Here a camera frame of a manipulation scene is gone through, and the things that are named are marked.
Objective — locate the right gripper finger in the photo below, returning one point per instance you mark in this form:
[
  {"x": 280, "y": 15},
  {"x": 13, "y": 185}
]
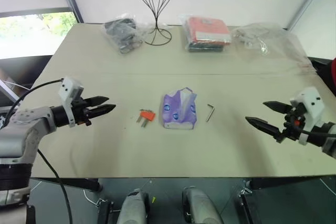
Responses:
[
  {"x": 265, "y": 126},
  {"x": 278, "y": 107}
]

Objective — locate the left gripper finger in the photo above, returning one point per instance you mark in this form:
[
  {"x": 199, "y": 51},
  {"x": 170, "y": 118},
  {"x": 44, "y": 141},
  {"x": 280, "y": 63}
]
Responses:
[
  {"x": 97, "y": 100},
  {"x": 102, "y": 110}
]

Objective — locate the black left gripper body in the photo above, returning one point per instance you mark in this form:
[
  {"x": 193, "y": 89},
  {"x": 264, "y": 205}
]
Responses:
[{"x": 82, "y": 112}]

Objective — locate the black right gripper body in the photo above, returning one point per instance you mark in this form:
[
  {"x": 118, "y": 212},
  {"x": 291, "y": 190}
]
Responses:
[{"x": 291, "y": 129}]

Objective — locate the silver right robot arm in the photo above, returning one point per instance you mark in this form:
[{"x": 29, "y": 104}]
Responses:
[{"x": 329, "y": 142}]

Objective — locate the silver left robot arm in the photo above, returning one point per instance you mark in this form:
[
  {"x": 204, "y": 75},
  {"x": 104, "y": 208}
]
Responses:
[{"x": 23, "y": 127}]

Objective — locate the red rectangular block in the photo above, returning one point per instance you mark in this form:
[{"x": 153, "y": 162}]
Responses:
[{"x": 148, "y": 115}]

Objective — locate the metal hex key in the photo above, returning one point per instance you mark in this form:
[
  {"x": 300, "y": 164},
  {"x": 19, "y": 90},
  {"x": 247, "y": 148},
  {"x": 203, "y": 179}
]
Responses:
[{"x": 210, "y": 112}]

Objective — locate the clear crumpled plastic bag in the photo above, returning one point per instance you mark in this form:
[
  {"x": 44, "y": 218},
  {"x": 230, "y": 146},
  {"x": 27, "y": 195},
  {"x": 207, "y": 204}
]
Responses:
[{"x": 273, "y": 43}]

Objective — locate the plastic bag with black items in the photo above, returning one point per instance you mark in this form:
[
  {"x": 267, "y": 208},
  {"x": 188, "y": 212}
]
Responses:
[{"x": 122, "y": 33}]

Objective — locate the purple tissue pack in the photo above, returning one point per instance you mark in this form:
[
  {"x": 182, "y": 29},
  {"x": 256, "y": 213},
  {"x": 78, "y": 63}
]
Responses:
[{"x": 178, "y": 111}]

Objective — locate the black table leg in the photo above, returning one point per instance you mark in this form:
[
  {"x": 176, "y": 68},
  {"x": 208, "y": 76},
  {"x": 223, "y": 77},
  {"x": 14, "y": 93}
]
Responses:
[
  {"x": 104, "y": 212},
  {"x": 248, "y": 205}
]

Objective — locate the window with green trees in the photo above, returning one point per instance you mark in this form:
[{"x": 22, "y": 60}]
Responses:
[{"x": 34, "y": 33}]

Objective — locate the small yellow-green scrap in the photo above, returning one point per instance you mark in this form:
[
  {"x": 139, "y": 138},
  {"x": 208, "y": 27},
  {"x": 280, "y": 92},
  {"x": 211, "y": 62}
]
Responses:
[{"x": 153, "y": 199}]

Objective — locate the grey rounded robot leg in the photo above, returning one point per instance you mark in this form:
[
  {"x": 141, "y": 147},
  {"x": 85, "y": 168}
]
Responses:
[
  {"x": 134, "y": 208},
  {"x": 202, "y": 208}
]

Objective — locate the plastic bag with red books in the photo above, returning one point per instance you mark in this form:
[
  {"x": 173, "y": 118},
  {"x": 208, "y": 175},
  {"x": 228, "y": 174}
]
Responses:
[{"x": 207, "y": 31}]

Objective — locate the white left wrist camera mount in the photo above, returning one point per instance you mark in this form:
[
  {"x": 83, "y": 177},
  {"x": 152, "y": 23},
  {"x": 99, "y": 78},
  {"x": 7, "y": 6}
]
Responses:
[{"x": 68, "y": 87}]

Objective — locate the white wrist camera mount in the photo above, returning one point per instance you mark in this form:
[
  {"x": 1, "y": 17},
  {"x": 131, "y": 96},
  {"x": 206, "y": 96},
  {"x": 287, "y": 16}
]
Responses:
[
  {"x": 313, "y": 110},
  {"x": 68, "y": 87}
]

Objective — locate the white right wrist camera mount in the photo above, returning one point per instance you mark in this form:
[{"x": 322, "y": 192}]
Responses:
[{"x": 313, "y": 110}]

